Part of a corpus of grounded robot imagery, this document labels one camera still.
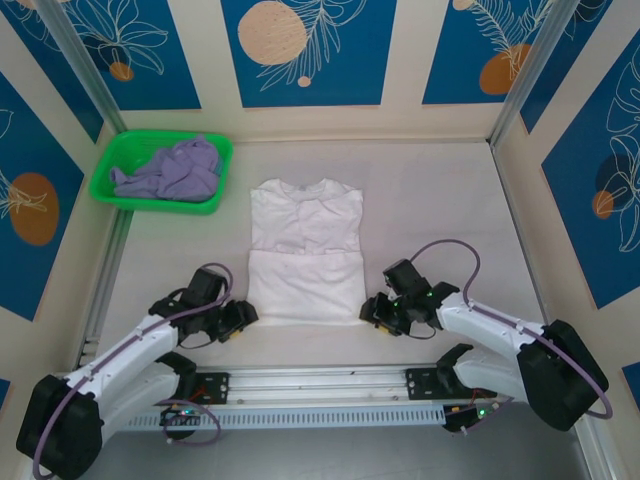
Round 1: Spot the white t-shirt with robot print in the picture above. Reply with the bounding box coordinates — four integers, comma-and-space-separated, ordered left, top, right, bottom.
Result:
247, 178, 366, 329

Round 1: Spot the green plastic basket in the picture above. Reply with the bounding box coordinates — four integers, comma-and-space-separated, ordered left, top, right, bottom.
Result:
88, 129, 235, 217

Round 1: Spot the black base plate left arm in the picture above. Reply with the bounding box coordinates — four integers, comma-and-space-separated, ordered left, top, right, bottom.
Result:
192, 372, 231, 406

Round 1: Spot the black base plate right arm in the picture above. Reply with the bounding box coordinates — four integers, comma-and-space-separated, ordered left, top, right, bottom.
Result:
404, 368, 454, 401

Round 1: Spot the purple t-shirt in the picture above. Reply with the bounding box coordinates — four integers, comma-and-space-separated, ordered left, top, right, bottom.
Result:
108, 134, 225, 202

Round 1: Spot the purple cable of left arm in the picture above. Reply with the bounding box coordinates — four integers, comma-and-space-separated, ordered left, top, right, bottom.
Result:
30, 262, 236, 476

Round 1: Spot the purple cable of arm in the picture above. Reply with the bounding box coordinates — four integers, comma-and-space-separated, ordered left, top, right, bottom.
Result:
409, 239, 614, 436
30, 262, 236, 476

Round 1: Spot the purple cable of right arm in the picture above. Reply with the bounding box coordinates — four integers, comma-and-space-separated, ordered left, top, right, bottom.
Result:
409, 239, 614, 436

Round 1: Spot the aluminium profile rail beam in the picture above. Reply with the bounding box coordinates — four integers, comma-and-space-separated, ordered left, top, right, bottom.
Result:
42, 363, 594, 410

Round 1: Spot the aluminium side rail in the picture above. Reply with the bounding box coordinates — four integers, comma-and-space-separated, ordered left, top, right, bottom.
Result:
74, 209, 136, 372
489, 142, 564, 362

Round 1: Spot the grey slotted cable duct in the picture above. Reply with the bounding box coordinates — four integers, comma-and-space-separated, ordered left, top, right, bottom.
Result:
104, 405, 447, 432

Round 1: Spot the blue floral wall panel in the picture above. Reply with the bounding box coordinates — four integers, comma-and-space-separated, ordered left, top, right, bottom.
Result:
221, 0, 400, 109
421, 0, 557, 106
0, 69, 87, 322
541, 47, 640, 311
49, 0, 202, 112

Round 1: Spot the aluminium frame post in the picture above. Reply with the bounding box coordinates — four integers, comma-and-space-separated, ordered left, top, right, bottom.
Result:
35, 0, 140, 157
489, 0, 574, 147

